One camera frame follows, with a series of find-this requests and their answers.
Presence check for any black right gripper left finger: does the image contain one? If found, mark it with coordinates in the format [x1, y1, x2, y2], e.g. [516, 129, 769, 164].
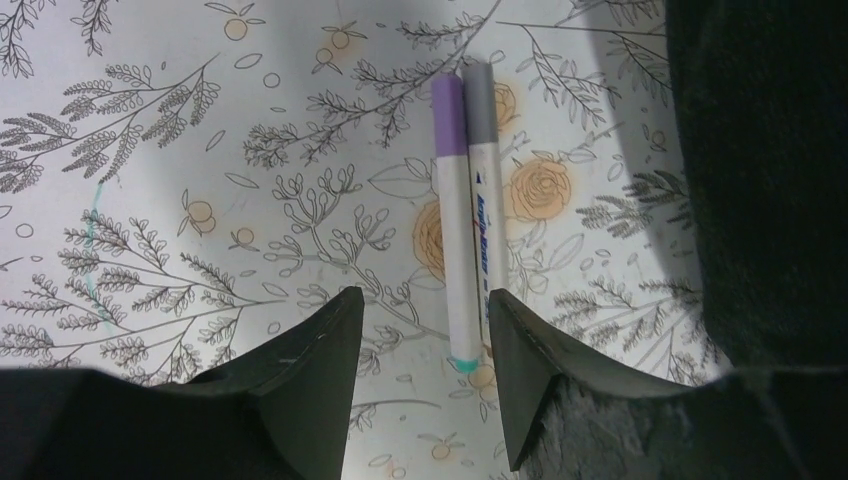
[1, 287, 364, 479]

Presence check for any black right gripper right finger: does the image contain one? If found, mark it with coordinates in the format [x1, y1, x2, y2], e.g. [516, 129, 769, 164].
[489, 290, 847, 479]

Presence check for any floral table mat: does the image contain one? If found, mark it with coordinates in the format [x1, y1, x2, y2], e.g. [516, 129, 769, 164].
[1, 1, 728, 479]

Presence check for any black floral plush pillow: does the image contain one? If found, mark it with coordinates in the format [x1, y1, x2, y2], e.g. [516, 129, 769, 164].
[666, 1, 847, 366]

